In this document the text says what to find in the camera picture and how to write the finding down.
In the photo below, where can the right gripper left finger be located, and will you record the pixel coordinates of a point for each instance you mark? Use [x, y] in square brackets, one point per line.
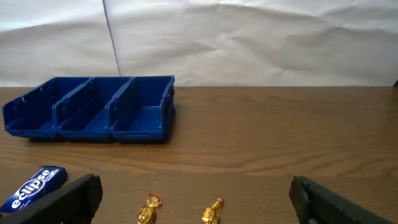
[71, 202]

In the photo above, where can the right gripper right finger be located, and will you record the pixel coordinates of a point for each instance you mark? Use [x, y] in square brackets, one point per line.
[323, 205]

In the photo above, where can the blue candy pack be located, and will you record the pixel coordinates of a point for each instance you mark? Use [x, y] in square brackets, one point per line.
[34, 188]

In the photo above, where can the gold wrapped candy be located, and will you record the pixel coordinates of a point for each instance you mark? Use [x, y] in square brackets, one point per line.
[146, 214]
[210, 214]

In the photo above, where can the blue tray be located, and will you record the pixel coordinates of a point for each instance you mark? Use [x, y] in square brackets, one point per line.
[146, 118]

